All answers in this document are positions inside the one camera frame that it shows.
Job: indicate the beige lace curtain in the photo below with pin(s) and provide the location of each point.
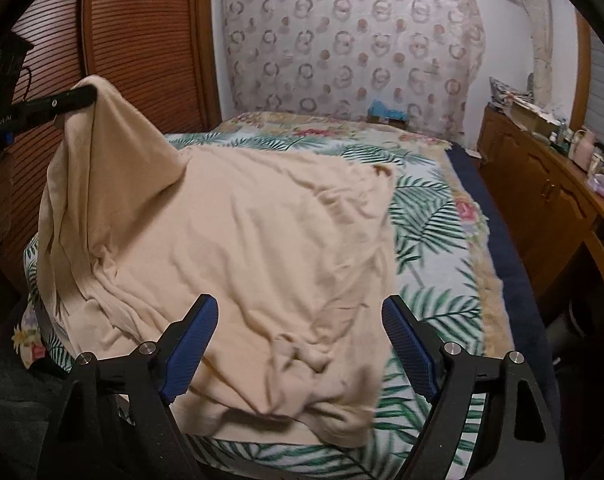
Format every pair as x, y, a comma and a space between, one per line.
542, 35

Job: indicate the navy bedsheet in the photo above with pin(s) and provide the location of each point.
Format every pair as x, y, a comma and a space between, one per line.
512, 280

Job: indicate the wooden louvred wardrobe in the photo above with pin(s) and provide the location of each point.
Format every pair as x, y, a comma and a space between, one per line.
146, 35

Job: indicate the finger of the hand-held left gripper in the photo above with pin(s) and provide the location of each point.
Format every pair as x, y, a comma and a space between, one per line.
56, 104

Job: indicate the leaf and floral print blanket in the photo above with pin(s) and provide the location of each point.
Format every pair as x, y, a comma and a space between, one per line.
432, 270

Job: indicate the peach printed t-shirt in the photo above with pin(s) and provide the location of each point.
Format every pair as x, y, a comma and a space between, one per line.
262, 240

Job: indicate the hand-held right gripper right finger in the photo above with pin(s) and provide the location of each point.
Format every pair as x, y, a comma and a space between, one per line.
409, 355

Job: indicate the wooden dresser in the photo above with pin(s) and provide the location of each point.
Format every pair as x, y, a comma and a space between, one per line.
532, 175

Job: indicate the blue patterned box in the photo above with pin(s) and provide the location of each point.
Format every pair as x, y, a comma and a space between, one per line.
384, 110

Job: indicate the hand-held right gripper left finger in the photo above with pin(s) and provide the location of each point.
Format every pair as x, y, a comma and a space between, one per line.
194, 350

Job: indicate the dark cloth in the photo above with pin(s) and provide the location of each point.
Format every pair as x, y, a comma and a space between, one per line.
16, 410

